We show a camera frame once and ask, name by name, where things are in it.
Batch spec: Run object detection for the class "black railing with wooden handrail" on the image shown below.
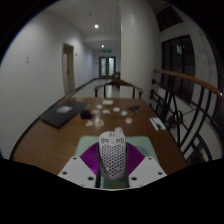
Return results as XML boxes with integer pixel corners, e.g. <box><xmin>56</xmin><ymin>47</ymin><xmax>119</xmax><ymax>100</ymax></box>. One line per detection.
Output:
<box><xmin>148</xmin><ymin>68</ymin><xmax>224</xmax><ymax>164</ymax></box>

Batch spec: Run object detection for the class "wooden side door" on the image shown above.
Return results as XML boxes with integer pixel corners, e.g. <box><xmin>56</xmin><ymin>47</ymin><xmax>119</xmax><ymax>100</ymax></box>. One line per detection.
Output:
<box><xmin>62</xmin><ymin>42</ymin><xmax>76</xmax><ymax>96</ymax></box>

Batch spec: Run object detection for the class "dark framed window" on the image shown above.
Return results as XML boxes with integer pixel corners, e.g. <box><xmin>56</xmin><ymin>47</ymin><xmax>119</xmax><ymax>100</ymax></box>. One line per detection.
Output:
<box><xmin>161</xmin><ymin>34</ymin><xmax>196</xmax><ymax>104</ymax></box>

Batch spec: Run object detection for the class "green printed mouse pad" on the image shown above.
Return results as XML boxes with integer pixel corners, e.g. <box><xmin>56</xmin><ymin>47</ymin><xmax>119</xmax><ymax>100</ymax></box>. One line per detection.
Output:
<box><xmin>74</xmin><ymin>134</ymin><xmax>160</xmax><ymax>189</ymax></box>

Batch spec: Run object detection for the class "wooden armchair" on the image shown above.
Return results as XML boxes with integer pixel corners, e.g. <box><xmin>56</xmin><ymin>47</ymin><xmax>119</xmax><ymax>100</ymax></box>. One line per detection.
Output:
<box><xmin>93</xmin><ymin>79</ymin><xmax>145</xmax><ymax>99</ymax></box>

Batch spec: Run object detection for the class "white flat rectangular object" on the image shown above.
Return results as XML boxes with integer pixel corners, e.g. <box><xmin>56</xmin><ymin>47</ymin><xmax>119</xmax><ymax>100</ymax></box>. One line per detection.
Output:
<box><xmin>149</xmin><ymin>116</ymin><xmax>167</xmax><ymax>132</ymax></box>

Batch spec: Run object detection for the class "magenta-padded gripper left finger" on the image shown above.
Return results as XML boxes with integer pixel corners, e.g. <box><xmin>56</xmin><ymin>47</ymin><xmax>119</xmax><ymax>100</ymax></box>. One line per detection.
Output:
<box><xmin>57</xmin><ymin>141</ymin><xmax>102</xmax><ymax>190</ymax></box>

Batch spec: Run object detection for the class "small black box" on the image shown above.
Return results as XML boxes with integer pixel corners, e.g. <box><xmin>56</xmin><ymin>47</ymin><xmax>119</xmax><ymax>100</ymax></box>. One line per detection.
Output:
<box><xmin>79</xmin><ymin>110</ymin><xmax>92</xmax><ymax>120</ymax></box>

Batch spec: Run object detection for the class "white perforated computer mouse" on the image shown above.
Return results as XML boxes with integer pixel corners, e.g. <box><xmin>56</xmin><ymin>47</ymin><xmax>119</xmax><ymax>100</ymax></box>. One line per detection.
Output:
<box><xmin>98</xmin><ymin>126</ymin><xmax>128</xmax><ymax>181</ymax></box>

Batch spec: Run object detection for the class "glass double door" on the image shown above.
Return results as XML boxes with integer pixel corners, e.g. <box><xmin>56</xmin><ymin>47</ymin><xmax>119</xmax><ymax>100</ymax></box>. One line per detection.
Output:
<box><xmin>98</xmin><ymin>55</ymin><xmax>117</xmax><ymax>80</ymax></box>

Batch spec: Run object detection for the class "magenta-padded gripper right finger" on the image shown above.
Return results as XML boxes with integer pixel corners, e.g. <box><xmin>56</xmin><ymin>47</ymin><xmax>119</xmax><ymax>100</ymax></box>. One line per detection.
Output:
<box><xmin>124</xmin><ymin>141</ymin><xmax>168</xmax><ymax>190</ymax></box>

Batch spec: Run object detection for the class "black cable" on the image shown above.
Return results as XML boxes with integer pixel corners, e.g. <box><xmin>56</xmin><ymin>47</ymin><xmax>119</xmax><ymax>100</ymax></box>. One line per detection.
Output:
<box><xmin>128</xmin><ymin>105</ymin><xmax>141</xmax><ymax>114</ymax></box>

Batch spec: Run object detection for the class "dark grey closed laptop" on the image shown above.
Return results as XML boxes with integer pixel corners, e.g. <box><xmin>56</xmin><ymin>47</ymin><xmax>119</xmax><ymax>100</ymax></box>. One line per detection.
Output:
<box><xmin>39</xmin><ymin>99</ymin><xmax>90</xmax><ymax>129</ymax></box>

